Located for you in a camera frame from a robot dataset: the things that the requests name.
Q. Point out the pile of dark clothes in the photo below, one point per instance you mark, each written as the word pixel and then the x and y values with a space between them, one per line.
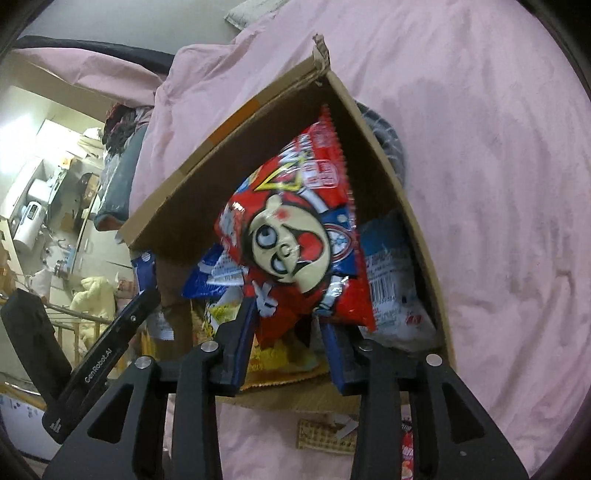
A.
pixel 124 127

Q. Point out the dark blue snack packet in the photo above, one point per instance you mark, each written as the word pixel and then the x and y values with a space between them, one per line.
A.
pixel 207 277

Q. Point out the grey ribbed cloth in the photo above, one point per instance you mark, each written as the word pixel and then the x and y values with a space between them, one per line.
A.
pixel 388 138

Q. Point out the yellow snack packet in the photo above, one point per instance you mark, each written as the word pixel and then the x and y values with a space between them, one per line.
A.
pixel 277 360

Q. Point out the pink curtain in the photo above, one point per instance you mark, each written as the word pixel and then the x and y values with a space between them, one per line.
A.
pixel 83 74

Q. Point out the brown cardboard box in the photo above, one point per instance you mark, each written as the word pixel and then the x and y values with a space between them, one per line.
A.
pixel 231 166

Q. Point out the cream plush toy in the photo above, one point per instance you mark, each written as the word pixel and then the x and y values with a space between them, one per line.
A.
pixel 92 295

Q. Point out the red and white pouch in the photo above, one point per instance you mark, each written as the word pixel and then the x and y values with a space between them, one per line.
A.
pixel 407 450

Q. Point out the white water heater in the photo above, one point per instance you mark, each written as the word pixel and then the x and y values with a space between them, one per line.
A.
pixel 28 224

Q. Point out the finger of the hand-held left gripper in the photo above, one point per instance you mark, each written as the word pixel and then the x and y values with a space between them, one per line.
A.
pixel 138 314

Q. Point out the grey white pillow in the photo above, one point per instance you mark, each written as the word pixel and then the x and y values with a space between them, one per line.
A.
pixel 251 11

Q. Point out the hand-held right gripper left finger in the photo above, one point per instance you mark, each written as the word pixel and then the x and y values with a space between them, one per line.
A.
pixel 244 350

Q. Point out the red snack packet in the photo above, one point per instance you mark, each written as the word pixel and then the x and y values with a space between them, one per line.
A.
pixel 295 240

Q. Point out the small tan cracker packet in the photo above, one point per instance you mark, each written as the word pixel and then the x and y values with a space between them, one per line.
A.
pixel 323 436

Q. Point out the light blue snack packet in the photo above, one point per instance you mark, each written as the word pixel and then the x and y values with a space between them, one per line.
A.
pixel 392 277

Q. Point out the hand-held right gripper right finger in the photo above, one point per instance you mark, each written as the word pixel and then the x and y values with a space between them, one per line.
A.
pixel 334 364

